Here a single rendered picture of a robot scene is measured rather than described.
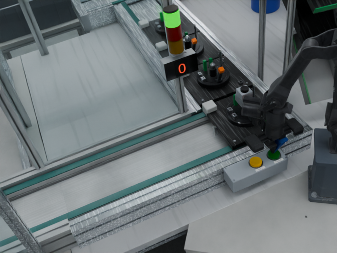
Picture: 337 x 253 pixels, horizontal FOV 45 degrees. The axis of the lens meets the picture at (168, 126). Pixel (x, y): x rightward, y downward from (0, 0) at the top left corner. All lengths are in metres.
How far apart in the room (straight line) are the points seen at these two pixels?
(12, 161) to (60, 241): 0.52
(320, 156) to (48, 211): 0.90
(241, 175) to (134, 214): 0.38
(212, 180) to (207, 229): 0.16
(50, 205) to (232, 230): 0.63
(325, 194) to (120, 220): 0.67
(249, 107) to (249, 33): 0.97
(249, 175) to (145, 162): 0.38
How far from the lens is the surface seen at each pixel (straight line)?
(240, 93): 1.44
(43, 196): 1.51
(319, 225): 1.38
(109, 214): 1.32
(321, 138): 1.34
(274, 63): 1.96
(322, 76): 1.59
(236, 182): 1.34
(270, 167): 1.38
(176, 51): 1.35
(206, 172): 1.36
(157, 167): 1.45
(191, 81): 1.70
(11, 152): 1.82
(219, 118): 1.52
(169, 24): 1.29
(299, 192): 1.45
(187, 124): 1.55
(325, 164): 1.28
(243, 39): 2.13
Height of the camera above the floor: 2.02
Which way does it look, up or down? 44 degrees down
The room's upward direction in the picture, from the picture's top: 11 degrees counter-clockwise
